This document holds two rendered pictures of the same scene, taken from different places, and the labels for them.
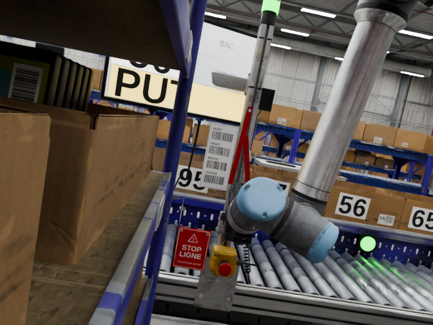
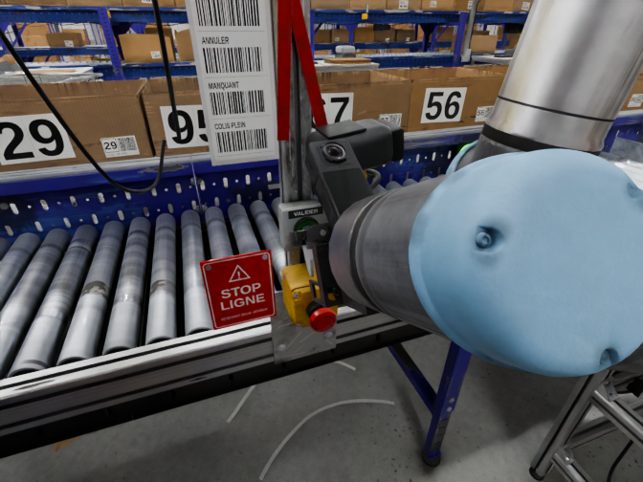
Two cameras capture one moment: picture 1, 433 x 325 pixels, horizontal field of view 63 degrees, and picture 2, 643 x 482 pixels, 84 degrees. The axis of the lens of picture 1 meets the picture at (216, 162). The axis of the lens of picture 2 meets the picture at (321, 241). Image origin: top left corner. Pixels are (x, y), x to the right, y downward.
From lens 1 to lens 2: 0.62 m
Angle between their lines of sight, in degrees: 28
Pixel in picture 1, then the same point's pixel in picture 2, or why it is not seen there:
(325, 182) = (626, 89)
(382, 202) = (481, 89)
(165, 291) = (218, 363)
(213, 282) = not seen: hidden behind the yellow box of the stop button
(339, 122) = not seen: outside the picture
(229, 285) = not seen: hidden behind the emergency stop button
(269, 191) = (601, 224)
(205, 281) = (283, 326)
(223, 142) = (236, 32)
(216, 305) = (312, 348)
